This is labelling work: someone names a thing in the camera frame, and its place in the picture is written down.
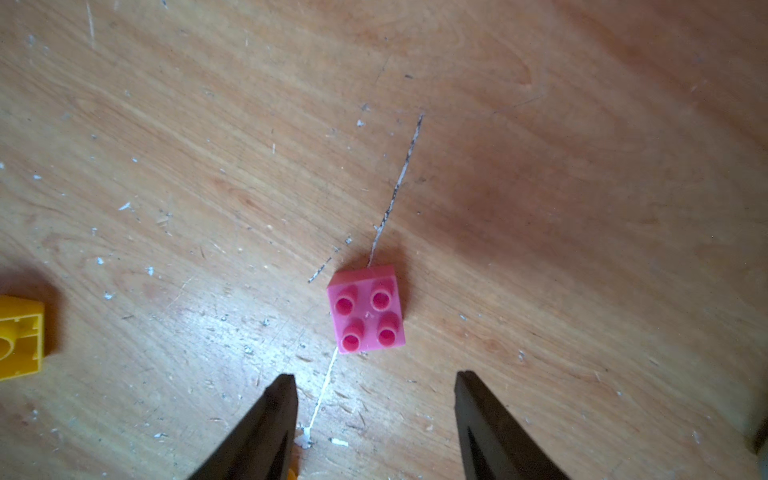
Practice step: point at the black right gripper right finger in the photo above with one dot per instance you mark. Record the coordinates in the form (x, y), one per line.
(493, 444)

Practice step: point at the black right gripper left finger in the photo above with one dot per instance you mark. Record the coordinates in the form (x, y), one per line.
(261, 445)

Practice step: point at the pink lego brick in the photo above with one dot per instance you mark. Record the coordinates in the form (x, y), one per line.
(366, 310)

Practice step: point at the yellow lego brick rear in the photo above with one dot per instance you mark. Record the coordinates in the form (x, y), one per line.
(22, 337)

